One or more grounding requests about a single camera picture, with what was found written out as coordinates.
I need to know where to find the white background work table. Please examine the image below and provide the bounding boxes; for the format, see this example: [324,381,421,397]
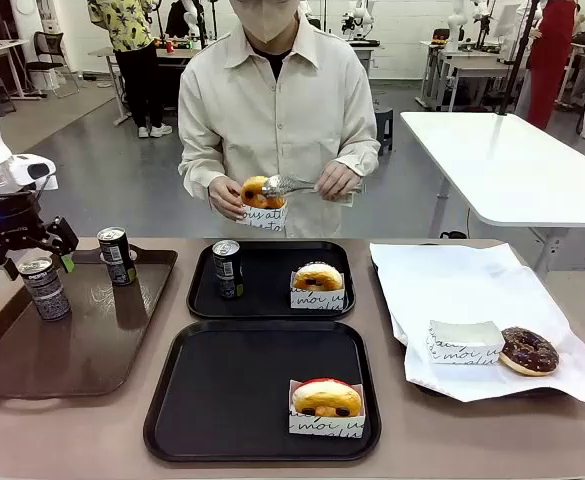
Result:
[420,39,528,112]

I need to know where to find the white paper sheet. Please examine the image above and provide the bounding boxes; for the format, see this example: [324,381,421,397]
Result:
[369,241,585,404]

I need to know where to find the person's right hand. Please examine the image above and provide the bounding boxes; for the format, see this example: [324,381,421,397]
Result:
[207,175,247,222]

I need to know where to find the grey background table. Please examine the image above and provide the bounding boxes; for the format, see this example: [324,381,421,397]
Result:
[88,44,198,127]

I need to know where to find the person in cream shirt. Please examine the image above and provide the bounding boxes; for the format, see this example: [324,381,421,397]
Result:
[177,0,382,239]

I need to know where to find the person's left hand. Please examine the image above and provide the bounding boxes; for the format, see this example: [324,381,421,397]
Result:
[314,161,364,203]

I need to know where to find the person's left forearm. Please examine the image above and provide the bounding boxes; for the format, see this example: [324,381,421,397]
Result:
[327,124,382,177]

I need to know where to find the black stand pole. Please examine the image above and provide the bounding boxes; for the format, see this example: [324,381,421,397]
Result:
[495,0,541,116]

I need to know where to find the person in red apron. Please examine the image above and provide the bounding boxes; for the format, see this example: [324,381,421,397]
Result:
[523,0,582,132]

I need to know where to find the chocolate glazed donut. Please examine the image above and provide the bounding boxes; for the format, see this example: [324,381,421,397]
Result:
[498,326,561,378]

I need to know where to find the person's right forearm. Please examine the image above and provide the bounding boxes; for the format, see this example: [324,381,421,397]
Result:
[177,139,234,201]

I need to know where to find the dark plastic stool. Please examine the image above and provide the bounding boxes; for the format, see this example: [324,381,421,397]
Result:
[373,106,395,154]

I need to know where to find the yellow donut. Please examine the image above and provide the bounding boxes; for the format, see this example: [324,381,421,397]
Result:
[290,377,364,418]
[240,175,288,211]
[291,262,344,293]

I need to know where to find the white side table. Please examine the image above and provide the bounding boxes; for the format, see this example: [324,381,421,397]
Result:
[400,110,585,274]

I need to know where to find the black tray under paper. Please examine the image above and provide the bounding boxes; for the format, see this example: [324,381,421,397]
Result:
[370,241,569,399]

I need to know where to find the large black square tray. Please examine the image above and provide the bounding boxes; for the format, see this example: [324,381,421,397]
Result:
[142,319,383,463]

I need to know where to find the small black square tray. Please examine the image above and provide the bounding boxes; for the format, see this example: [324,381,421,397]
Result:
[186,240,357,321]

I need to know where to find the white printed paper box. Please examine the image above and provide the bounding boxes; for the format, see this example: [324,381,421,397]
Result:
[425,319,507,367]
[241,198,289,234]

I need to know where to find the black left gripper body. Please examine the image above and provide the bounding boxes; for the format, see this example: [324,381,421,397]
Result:
[0,191,52,255]

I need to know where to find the metal serving tongs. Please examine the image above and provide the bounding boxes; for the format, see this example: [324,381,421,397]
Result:
[260,173,357,208]

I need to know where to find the black drink can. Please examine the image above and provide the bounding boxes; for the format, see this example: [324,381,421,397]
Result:
[17,256,73,323]
[211,239,246,301]
[96,226,138,288]

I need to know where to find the beige face mask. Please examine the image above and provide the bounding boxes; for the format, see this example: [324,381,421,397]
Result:
[228,0,302,44]

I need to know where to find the brown plastic tray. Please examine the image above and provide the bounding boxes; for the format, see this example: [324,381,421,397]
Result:
[0,237,179,400]

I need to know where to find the black office chair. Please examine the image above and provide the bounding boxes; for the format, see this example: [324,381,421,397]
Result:
[24,30,81,99]

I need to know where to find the person in yellow shirt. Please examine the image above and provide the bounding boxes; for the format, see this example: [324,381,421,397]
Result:
[87,0,174,140]

